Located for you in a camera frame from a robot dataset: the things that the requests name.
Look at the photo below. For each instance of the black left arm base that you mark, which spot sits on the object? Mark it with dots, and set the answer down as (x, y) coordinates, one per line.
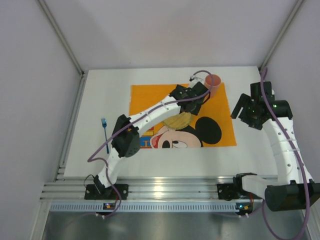
(97, 191)

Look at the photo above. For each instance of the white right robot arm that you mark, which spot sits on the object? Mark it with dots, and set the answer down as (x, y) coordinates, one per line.
(295, 187)

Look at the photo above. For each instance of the left aluminium corner post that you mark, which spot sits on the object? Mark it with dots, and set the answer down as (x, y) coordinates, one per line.
(60, 35)

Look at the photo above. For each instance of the round woven bamboo plate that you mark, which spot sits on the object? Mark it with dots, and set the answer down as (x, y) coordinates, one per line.
(179, 121)

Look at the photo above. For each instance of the aluminium corner post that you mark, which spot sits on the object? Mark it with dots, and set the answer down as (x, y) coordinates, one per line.
(60, 35)
(298, 5)

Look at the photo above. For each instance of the orange cartoon mouse placemat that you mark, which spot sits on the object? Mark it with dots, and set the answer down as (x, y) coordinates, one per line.
(212, 127)

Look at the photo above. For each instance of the aluminium table edge rail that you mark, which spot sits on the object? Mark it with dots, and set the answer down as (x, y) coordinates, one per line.
(147, 188)

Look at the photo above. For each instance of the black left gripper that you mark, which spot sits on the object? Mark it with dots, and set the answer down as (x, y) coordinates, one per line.
(200, 87)

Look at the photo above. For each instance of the pink plastic cup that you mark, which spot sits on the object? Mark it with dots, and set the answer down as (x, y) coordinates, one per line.
(212, 82)

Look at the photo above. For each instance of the blue metal fork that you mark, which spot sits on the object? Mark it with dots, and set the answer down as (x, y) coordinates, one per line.
(104, 125)

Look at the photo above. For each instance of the perforated grey cable duct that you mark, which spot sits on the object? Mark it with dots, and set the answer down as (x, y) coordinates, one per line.
(153, 206)

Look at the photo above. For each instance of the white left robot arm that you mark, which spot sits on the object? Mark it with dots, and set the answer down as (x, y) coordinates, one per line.
(175, 110)

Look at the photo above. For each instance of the right aluminium corner post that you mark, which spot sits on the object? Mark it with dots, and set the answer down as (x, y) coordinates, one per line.
(298, 5)

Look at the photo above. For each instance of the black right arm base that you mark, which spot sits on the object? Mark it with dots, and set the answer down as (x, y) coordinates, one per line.
(234, 190)

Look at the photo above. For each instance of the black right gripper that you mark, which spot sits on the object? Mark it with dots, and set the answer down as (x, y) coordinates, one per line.
(243, 110)

